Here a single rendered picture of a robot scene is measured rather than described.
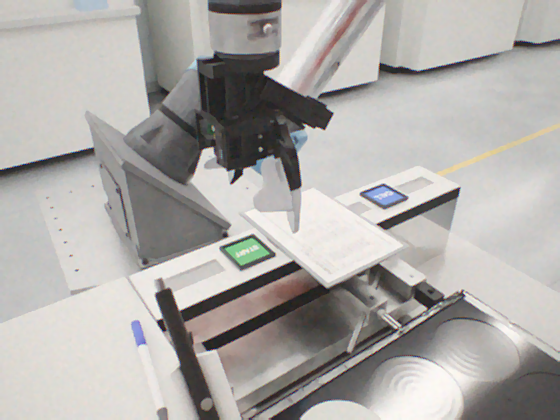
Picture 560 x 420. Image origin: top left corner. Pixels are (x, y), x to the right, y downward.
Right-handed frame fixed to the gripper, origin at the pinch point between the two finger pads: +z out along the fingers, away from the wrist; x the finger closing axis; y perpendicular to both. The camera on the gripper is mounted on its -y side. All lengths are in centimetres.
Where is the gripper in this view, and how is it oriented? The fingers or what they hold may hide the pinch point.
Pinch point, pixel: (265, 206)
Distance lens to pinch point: 61.3
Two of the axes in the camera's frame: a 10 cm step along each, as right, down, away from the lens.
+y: -8.2, 3.1, -4.8
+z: 0.0, 8.4, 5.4
